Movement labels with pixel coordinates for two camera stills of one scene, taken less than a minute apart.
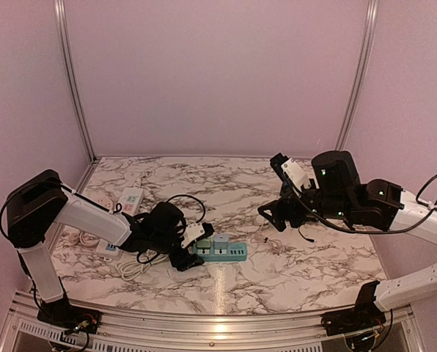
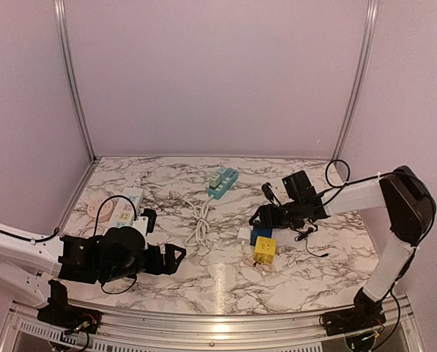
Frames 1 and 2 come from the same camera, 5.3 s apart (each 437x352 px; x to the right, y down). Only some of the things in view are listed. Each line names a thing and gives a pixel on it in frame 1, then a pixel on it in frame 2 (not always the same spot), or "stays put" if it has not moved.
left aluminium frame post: (60, 10) stays put
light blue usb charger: (221, 241) to (222, 171)
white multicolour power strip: (129, 202) stays put
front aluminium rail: (23, 330) stays put
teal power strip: (235, 252) to (199, 236)
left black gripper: (185, 261) to (170, 266)
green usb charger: (204, 243) to (215, 180)
